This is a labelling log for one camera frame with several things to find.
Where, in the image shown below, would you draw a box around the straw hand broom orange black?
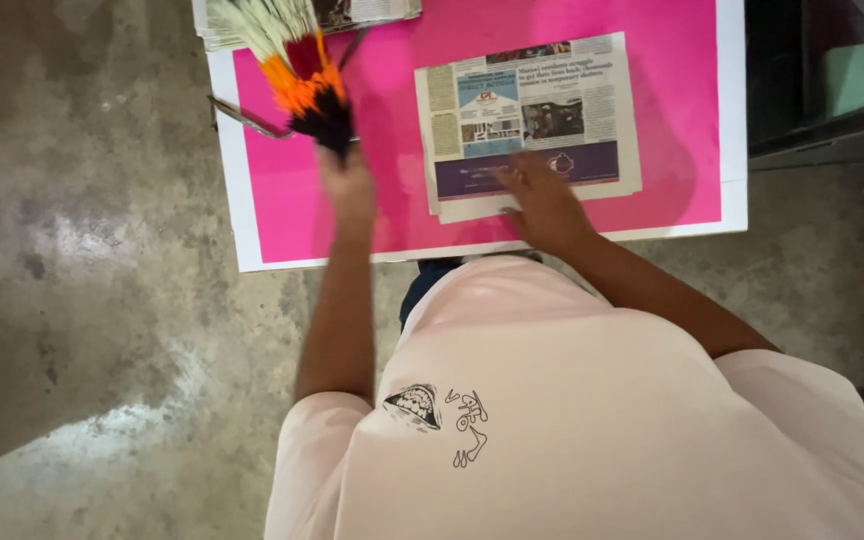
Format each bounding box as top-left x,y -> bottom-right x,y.
207,0 -> 362,160

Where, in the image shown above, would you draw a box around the newspaper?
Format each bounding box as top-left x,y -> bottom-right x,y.
413,31 -> 643,225

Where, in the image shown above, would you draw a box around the metal dustpan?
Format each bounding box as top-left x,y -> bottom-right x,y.
207,94 -> 362,144

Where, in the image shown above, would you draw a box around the person's left hand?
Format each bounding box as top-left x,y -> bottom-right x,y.
316,142 -> 377,225

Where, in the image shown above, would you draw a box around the pink paper sheet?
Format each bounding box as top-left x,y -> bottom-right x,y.
231,0 -> 723,265

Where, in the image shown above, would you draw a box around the person's right hand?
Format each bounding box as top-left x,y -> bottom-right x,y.
493,152 -> 600,252

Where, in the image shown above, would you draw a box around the dark cabinet with green item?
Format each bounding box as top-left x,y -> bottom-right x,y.
744,0 -> 864,172

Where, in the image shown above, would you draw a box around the person's pink t-shirt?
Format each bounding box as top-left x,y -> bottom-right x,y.
263,255 -> 864,540

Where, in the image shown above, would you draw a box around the person's dark trousers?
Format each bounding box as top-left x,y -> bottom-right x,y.
399,257 -> 467,331

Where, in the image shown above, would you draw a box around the stack of newspapers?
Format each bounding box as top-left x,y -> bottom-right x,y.
192,0 -> 423,54

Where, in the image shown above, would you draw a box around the white table board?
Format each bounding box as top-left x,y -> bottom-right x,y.
205,0 -> 750,273

